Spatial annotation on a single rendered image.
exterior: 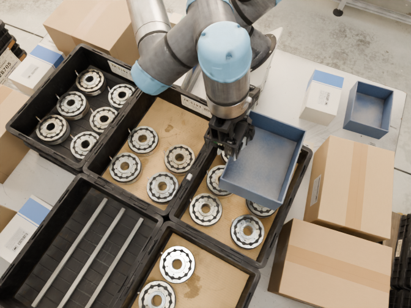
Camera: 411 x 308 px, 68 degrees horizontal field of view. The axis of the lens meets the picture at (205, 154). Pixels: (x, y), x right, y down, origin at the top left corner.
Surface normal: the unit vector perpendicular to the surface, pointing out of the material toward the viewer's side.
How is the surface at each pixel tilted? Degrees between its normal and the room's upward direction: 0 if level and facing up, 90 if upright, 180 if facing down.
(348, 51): 0
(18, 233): 0
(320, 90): 0
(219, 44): 8
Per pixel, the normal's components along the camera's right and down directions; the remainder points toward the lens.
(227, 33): -0.11, -0.44
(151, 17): 0.10, -0.39
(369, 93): -0.33, 0.87
